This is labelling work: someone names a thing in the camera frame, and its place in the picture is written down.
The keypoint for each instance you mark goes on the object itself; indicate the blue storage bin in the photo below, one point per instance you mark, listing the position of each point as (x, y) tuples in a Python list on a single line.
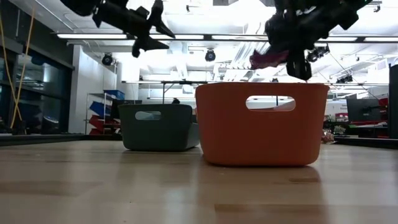
[(99, 109), (114, 94)]

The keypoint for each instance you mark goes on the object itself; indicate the dark blue plastic bin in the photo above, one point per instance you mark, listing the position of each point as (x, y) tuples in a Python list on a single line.
[(158, 133)]

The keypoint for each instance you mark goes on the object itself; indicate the black ceiling spotlight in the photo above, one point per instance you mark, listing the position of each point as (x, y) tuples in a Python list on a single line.
[(343, 79), (317, 53), (210, 55), (107, 59)]

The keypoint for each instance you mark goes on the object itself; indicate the red storage bin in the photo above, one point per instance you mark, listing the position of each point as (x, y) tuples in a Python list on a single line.
[(99, 123)]

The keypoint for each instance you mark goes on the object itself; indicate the black monitor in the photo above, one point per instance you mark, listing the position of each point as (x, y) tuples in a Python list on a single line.
[(362, 110)]

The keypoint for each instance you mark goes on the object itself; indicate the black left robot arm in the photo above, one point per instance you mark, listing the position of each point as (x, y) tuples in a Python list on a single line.
[(81, 6)]

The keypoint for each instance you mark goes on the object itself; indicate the metal shelf rack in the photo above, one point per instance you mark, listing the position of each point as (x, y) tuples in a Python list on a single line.
[(88, 112)]

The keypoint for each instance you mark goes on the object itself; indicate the black aluminium table frame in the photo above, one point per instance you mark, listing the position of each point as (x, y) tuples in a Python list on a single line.
[(46, 139)]

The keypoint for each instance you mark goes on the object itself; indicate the orange plastic bin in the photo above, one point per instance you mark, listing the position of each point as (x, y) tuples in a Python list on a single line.
[(248, 140)]

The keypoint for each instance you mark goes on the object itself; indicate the gold orange candy pack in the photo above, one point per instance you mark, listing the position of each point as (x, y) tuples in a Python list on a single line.
[(328, 137)]

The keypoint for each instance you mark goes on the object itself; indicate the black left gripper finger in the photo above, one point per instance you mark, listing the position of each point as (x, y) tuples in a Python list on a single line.
[(157, 21), (146, 43)]

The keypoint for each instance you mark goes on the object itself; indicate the black panel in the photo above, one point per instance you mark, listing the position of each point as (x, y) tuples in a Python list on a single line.
[(393, 99)]

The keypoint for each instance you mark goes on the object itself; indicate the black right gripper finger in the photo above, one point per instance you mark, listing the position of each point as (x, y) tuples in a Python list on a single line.
[(298, 65)]

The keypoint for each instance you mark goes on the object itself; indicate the purple candy pack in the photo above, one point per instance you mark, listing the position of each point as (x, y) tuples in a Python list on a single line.
[(269, 59)]

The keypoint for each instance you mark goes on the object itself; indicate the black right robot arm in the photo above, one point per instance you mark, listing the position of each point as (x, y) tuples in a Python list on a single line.
[(342, 12)]

